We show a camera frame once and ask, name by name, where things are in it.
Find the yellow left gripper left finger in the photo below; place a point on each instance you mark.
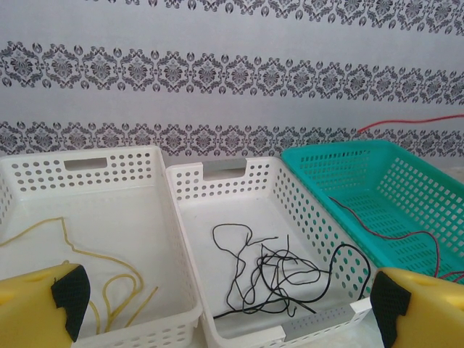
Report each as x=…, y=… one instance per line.
x=29, y=311

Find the teal plastic mesh basket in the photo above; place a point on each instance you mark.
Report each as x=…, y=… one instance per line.
x=362, y=174

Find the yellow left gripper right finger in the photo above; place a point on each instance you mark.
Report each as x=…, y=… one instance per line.
x=435, y=315

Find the large white perforated basket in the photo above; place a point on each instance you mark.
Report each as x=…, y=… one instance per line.
x=108, y=203

